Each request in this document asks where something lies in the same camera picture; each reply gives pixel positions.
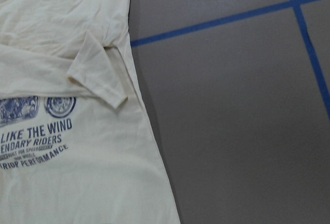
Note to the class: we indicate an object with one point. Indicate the cream long-sleeve graphic shirt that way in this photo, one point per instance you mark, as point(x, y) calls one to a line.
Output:
point(76, 141)

